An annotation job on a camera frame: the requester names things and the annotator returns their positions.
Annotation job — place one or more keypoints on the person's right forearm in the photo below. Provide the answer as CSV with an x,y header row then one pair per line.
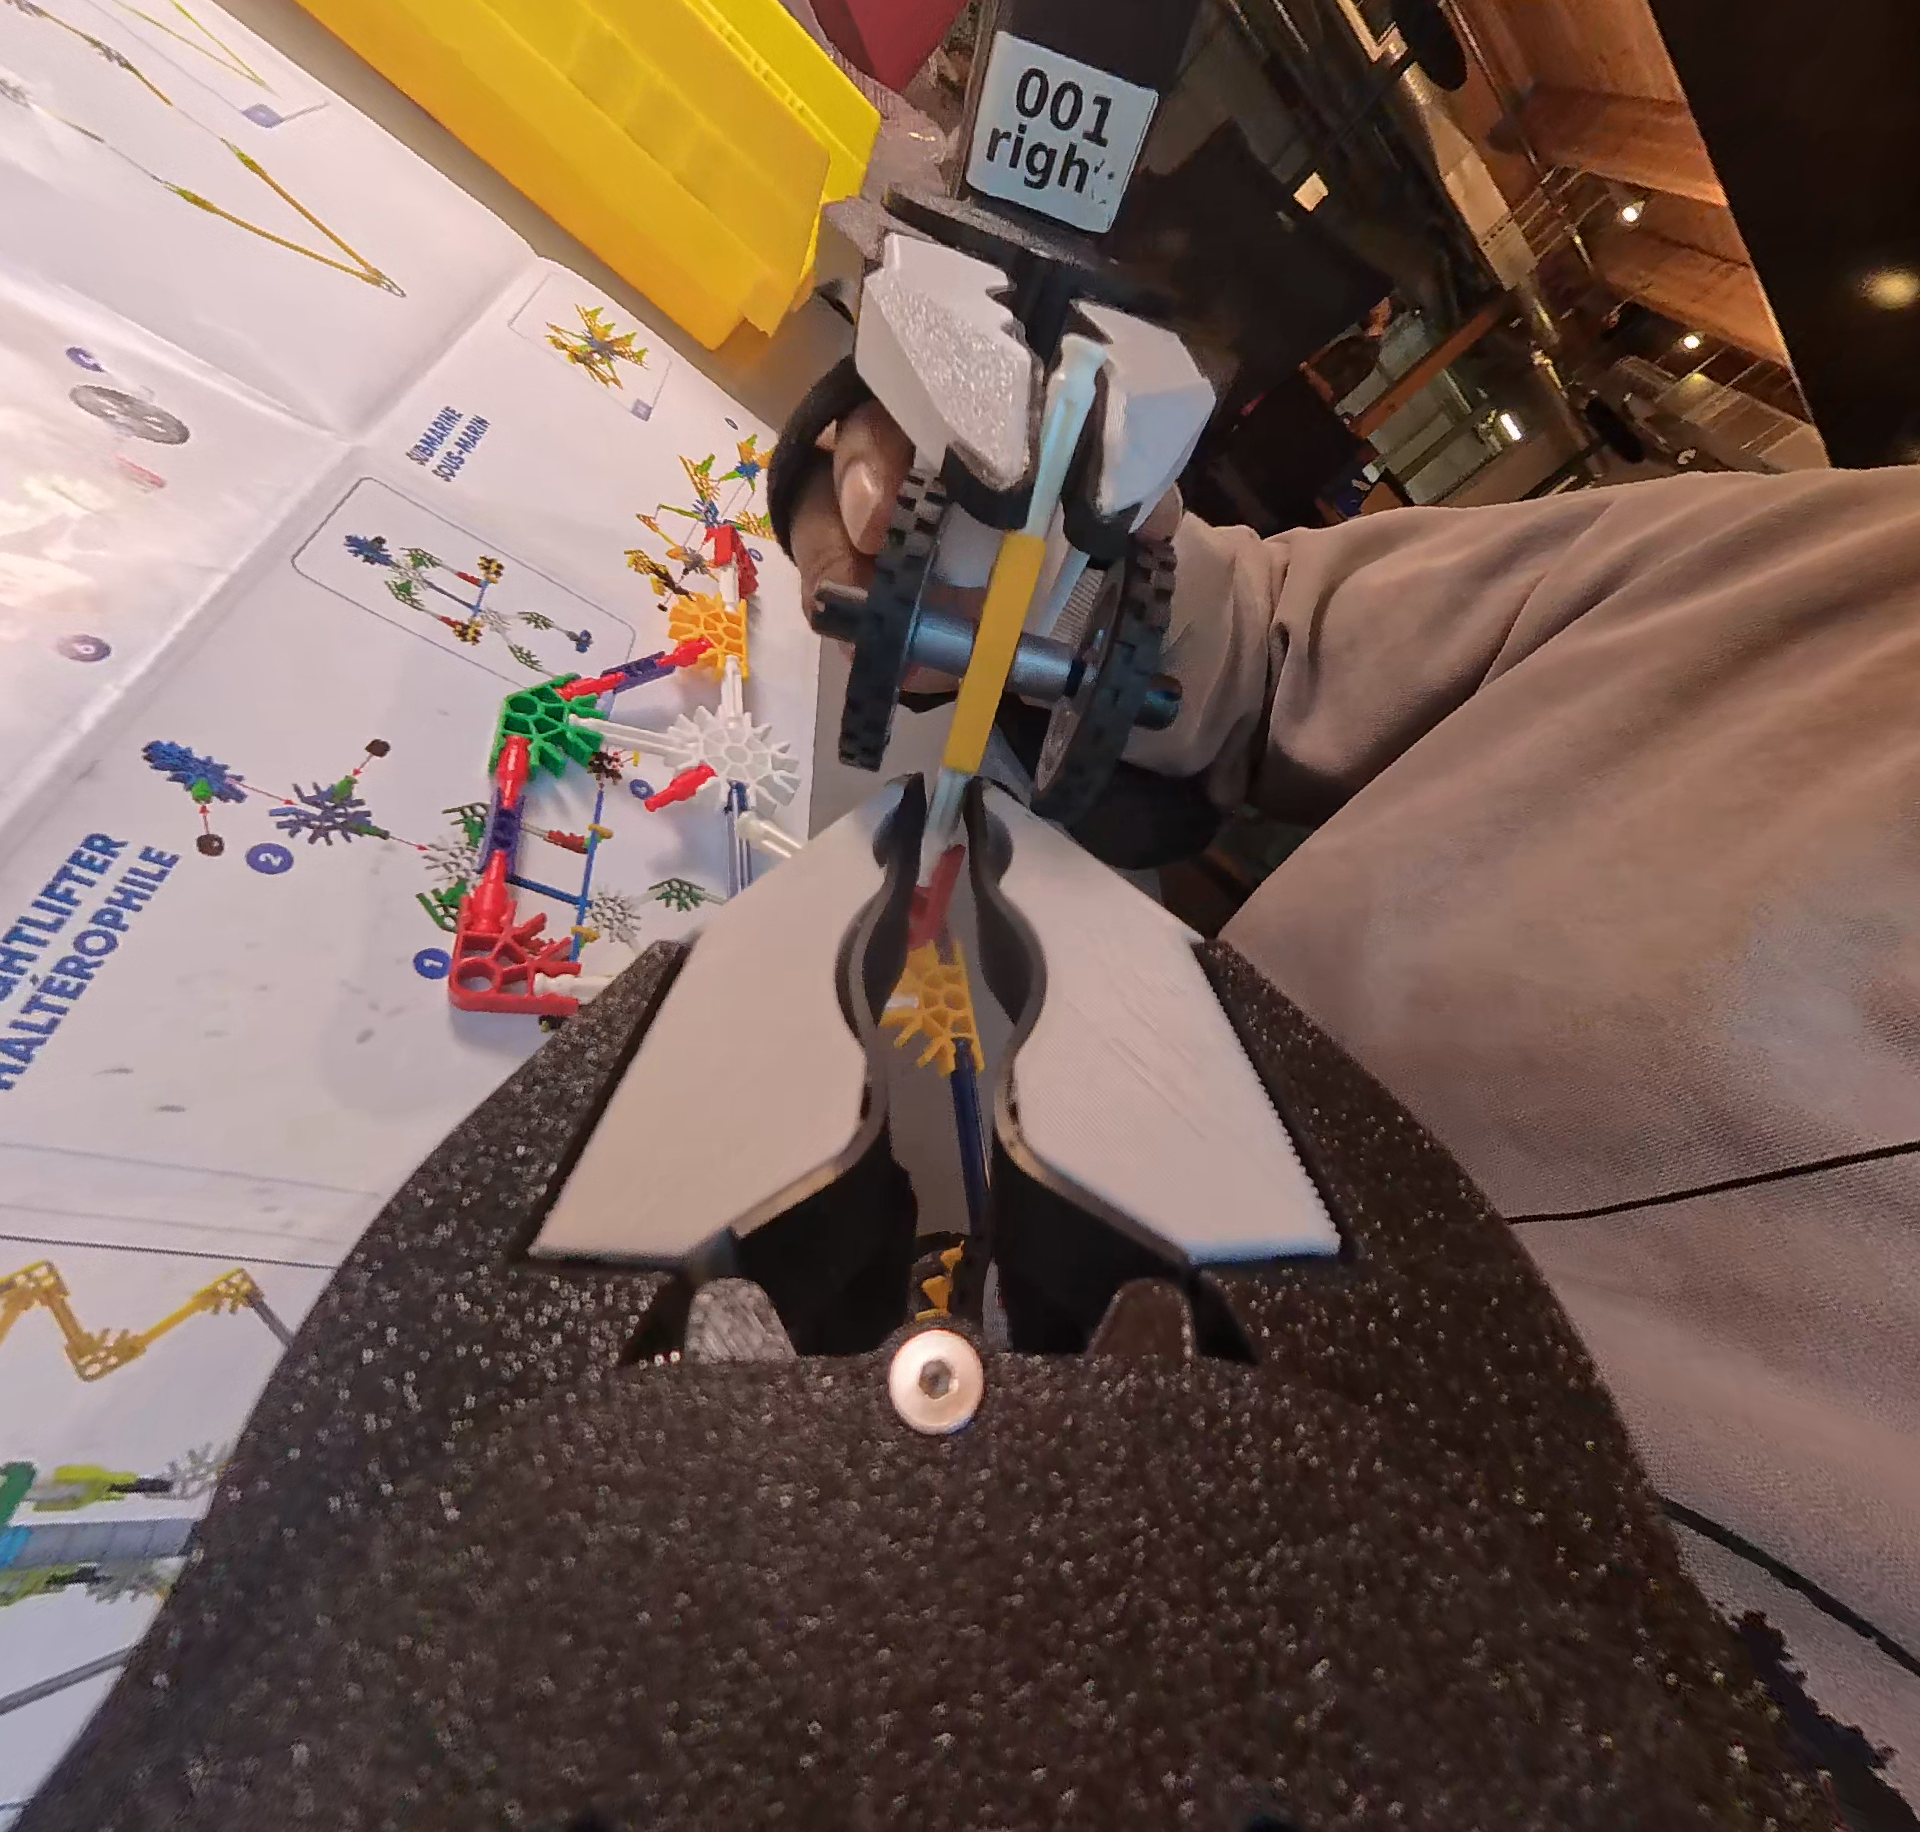
x,y
1500,663

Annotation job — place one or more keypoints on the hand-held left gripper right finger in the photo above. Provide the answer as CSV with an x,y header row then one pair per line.
x,y
1170,1113

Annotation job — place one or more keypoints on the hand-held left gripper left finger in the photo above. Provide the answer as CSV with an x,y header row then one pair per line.
x,y
705,1113

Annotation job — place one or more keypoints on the white instruction sheet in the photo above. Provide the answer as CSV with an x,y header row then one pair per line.
x,y
180,663

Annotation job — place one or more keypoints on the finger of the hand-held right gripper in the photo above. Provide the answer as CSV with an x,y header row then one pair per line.
x,y
946,362
1147,438

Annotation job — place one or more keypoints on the person's upper body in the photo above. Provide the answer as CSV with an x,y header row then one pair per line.
x,y
1680,1113

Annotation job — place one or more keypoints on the detached toy model section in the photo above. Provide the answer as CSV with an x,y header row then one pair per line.
x,y
1006,618

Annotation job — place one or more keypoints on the yellow plastic bin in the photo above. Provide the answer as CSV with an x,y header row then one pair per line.
x,y
571,63

